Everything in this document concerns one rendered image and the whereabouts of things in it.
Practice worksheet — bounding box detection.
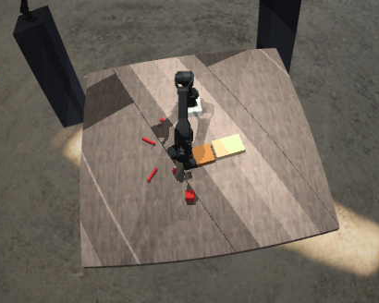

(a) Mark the orange square block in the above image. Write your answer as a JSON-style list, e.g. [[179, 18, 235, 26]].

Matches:
[[192, 143, 215, 168]]

